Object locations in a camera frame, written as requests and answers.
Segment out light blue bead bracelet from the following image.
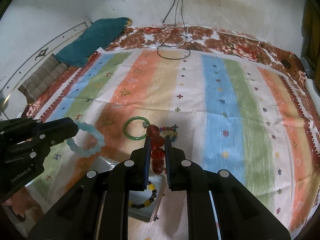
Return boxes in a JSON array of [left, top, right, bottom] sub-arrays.
[[65, 119, 106, 158]]

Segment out yellow and dark bead bracelet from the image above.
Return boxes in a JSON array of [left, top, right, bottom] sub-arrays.
[[128, 180, 158, 210]]

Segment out red bead bracelet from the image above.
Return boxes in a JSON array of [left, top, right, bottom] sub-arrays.
[[146, 124, 166, 176]]

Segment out green jade bangle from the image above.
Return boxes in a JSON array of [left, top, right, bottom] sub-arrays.
[[123, 116, 151, 141]]

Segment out multicolour small bead bracelet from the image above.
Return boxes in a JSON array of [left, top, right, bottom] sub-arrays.
[[159, 124, 180, 143]]

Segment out person left hand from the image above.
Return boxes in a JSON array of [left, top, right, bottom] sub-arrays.
[[1, 186, 44, 222]]

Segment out silver metal tin box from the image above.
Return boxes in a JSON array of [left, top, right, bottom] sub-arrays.
[[89, 154, 167, 223]]

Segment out grey folded blanket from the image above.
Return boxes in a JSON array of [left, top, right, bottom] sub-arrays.
[[18, 54, 68, 104]]

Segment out striped colourful cloth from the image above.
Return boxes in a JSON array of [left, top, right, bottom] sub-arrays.
[[34, 49, 319, 238]]

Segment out teal pillow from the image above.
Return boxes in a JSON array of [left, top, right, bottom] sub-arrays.
[[55, 17, 132, 68]]

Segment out floral red bedsheet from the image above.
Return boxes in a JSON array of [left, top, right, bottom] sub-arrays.
[[0, 24, 320, 230]]

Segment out white cable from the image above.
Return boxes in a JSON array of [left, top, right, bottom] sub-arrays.
[[150, 0, 190, 50]]

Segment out black cable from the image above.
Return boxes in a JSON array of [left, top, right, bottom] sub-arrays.
[[156, 0, 192, 61]]

